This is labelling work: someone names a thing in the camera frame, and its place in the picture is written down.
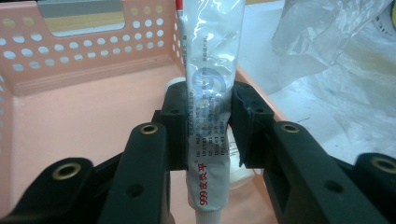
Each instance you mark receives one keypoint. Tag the white ointment tube red print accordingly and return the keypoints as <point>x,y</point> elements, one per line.
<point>211,46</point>

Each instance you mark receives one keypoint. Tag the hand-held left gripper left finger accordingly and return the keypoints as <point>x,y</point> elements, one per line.
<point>140,174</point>

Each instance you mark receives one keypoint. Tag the clear plastic bag yellow smiley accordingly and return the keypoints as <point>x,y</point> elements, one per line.
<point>342,62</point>

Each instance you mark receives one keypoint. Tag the pink perforated plastic basket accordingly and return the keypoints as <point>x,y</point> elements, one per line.
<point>77,109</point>

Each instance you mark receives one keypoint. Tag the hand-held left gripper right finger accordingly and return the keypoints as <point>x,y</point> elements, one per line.
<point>305,174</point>

